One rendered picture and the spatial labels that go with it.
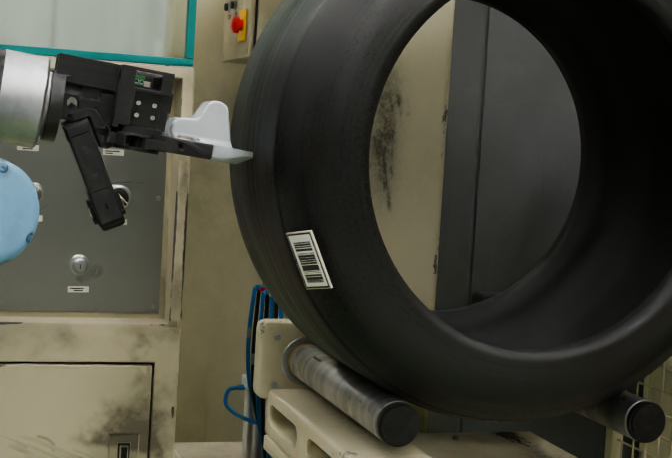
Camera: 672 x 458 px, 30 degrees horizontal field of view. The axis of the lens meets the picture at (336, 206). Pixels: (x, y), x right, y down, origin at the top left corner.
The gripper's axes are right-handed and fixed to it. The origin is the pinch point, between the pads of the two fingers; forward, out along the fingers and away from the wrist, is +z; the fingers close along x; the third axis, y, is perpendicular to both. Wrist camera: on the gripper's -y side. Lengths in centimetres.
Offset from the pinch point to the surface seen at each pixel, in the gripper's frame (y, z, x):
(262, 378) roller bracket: -26.1, 13.0, 23.5
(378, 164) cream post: 2.7, 24.0, 26.0
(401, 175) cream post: 1.8, 27.4, 26.0
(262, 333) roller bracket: -20.5, 12.1, 23.6
